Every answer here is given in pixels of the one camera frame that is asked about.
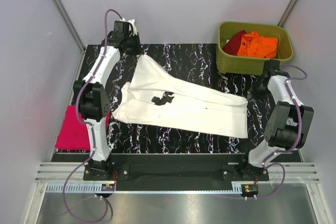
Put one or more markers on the dark red t-shirt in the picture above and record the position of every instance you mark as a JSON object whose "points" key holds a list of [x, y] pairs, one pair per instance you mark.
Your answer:
{"points": [[233, 45]]}

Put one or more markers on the olive green plastic bin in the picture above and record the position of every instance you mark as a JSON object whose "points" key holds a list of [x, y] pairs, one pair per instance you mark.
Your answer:
{"points": [[248, 65]]}

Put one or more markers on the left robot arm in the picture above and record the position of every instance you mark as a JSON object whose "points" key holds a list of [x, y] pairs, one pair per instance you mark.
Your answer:
{"points": [[92, 106]]}

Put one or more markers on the folded pink t-shirt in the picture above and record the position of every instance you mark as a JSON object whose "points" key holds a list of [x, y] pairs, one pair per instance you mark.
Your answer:
{"points": [[73, 135]]}

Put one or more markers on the orange t-shirt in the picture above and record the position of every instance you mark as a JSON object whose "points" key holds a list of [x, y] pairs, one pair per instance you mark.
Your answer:
{"points": [[257, 46]]}

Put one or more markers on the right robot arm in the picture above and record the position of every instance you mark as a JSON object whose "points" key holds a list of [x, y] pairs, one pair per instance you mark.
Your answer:
{"points": [[288, 125]]}

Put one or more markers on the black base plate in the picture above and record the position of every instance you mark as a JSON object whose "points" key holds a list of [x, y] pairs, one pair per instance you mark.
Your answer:
{"points": [[146, 184]]}

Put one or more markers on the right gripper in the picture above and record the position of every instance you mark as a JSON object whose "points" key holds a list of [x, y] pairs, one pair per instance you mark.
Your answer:
{"points": [[253, 96]]}

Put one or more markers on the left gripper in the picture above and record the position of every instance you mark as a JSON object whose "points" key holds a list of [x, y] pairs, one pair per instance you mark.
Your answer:
{"points": [[138, 50]]}

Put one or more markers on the white printed t-shirt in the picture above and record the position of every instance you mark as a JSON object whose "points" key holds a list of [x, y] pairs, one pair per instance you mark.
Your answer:
{"points": [[153, 97]]}

